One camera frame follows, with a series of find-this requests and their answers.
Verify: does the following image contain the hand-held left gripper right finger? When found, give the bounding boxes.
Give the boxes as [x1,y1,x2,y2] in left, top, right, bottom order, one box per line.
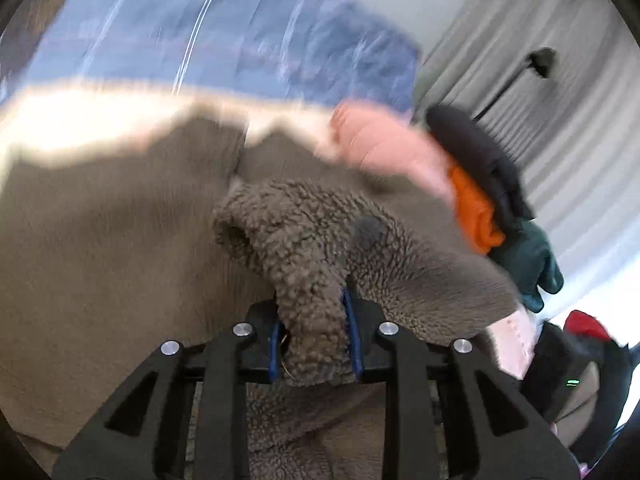
[342,284,581,480]

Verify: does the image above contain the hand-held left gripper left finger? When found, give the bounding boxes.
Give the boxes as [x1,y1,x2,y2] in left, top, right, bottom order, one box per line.
[52,299,289,480]

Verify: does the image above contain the grey-brown fleece jacket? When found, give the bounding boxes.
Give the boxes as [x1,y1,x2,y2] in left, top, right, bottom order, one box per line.
[0,114,527,480]

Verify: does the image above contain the red cloth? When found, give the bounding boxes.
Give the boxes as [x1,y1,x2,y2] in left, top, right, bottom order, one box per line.
[564,309,615,345]

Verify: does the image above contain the dark green jacket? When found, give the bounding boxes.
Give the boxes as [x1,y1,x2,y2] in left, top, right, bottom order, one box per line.
[487,216,565,314]

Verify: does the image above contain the orange puffer jacket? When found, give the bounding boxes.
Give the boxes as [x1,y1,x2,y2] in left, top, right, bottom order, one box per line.
[446,164,507,256]

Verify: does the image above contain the pink quilted jacket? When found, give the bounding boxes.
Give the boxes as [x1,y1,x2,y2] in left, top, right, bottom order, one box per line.
[329,101,459,209]

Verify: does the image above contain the black puffer jacket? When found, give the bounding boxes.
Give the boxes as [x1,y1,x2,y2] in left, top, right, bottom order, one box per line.
[425,104,537,235]

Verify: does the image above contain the grey curtain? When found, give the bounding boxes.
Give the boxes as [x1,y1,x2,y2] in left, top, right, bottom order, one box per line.
[414,0,640,313]

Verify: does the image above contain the black stand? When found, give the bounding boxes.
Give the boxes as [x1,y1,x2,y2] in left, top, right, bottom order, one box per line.
[472,47,559,122]

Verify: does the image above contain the blue plaid bedsheet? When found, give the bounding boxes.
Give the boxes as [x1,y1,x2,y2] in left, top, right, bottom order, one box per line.
[22,0,425,113]

